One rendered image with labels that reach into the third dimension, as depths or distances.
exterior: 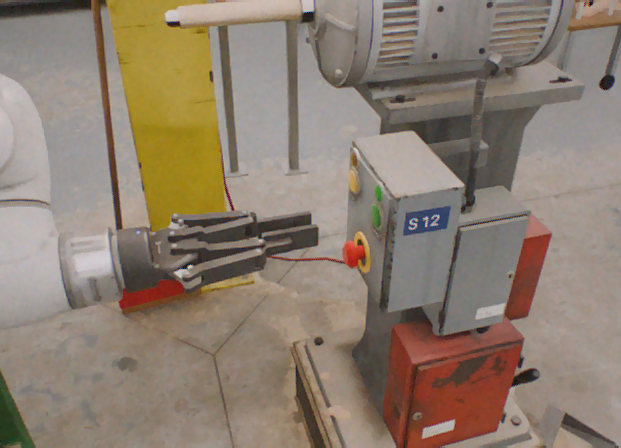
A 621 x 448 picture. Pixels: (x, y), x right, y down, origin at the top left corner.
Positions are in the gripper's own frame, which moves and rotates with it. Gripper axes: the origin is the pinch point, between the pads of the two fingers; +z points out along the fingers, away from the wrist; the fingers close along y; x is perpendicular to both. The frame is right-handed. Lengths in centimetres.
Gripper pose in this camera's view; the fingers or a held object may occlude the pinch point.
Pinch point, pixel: (288, 232)
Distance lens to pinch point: 74.8
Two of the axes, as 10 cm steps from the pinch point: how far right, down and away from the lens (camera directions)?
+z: 9.6, -1.7, 2.3
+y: 2.8, 5.6, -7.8
